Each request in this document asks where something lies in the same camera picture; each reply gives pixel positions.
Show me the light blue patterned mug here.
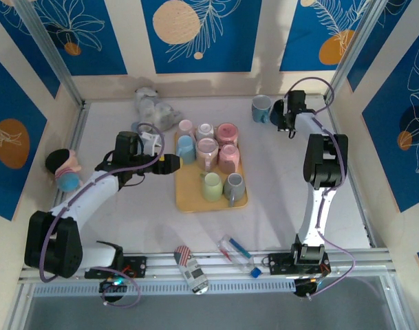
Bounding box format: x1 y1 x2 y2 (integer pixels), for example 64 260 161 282
251 95 272 124

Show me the pale pink tall mug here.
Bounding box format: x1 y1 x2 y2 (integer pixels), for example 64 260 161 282
177 119 196 138

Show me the light pink handled mug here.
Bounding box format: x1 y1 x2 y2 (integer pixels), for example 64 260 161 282
195 137 219 172

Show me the light green mug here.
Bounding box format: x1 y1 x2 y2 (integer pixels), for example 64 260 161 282
199 171 221 203

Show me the white mug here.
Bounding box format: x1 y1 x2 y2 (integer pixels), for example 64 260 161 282
195 122 217 142

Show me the rose pink mug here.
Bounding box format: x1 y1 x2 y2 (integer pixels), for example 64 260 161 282
215 122 239 147

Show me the grey mug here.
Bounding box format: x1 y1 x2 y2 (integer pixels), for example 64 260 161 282
222 173 245 207

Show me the yellow plastic tray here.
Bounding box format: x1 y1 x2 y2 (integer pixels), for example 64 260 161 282
173 130 248 214

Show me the grey plush toy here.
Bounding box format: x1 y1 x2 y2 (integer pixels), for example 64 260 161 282
133 87 182 133

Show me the black-haired doll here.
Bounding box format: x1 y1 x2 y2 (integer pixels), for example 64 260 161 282
45 148 85 193

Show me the flag patterned pouch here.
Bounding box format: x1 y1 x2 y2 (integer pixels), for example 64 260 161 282
173 245 193 267

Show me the blue toothbrush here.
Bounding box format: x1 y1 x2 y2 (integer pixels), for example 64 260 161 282
228 237 252 259

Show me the white labelled can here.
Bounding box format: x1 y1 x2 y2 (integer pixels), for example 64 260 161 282
180 258 210 295

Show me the clear plastic bottle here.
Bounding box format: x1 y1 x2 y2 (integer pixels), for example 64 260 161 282
217 234 263 278

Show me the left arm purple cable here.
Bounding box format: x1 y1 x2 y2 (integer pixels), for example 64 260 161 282
39 122 166 309

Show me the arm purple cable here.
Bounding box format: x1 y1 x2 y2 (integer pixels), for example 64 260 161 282
39 122 166 309
286 77 357 302

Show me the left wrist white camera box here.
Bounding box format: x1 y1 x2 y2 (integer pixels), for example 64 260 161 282
139 131 163 155

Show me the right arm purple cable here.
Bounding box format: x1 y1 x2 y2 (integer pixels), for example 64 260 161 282
286 77 357 302

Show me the aluminium table side rail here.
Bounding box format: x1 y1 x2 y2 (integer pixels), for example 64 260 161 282
324 98 378 249
39 101 92 255

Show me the aluminium frame post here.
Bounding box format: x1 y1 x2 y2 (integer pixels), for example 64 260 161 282
13 0 85 107
324 0 385 106

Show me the aluminium mounting rail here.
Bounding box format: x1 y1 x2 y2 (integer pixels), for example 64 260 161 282
18 247 398 285

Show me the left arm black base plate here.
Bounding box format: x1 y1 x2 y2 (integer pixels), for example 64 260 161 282
84 255 149 280

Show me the grey slotted cable duct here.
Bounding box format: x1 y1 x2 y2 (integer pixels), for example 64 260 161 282
32 278 297 298

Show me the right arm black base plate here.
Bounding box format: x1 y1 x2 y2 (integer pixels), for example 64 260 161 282
267 252 331 276

